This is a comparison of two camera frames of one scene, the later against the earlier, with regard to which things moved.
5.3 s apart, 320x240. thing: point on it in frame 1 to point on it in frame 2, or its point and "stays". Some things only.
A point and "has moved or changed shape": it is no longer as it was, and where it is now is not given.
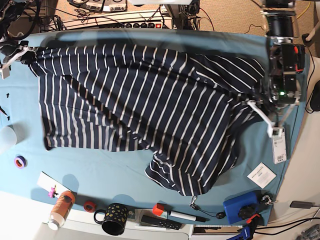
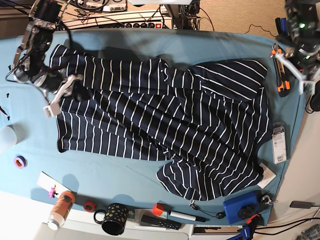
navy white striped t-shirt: x=190 y=110 has moved or changed shape
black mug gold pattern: x=113 y=219 stays
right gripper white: x=282 y=119 to x=284 y=55
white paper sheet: x=46 y=180 stays
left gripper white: x=29 y=57 to x=70 y=87
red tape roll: x=89 y=206 stays
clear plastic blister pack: x=278 y=145 stays
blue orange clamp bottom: x=247 y=230 stays
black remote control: x=161 y=222 stays
